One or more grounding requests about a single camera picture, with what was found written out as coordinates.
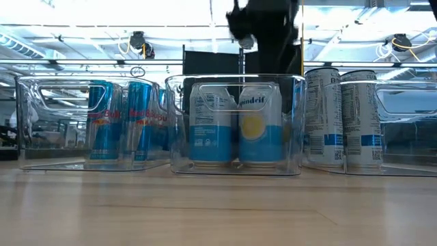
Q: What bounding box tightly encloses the tall white black-lidded can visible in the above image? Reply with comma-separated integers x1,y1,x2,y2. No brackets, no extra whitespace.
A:
340,70,384,170
303,67,344,168

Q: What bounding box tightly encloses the blue white Spindrift can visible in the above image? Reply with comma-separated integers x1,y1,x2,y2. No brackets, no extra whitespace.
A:
189,83,236,164
238,83,283,165

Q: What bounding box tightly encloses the slim blue Red Bull can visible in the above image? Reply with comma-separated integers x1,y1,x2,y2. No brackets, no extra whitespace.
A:
126,81,154,162
85,81,116,161

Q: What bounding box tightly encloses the clear plastic bin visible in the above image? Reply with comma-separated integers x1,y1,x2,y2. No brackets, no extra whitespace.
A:
165,74,307,177
14,75,171,172
302,79,437,178

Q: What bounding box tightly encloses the black ceiling fixture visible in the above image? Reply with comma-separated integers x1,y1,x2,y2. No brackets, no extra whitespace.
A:
129,30,147,49
391,33,413,53

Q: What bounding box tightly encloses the yellow cable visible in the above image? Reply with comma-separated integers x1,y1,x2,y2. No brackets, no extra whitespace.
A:
299,0,306,77

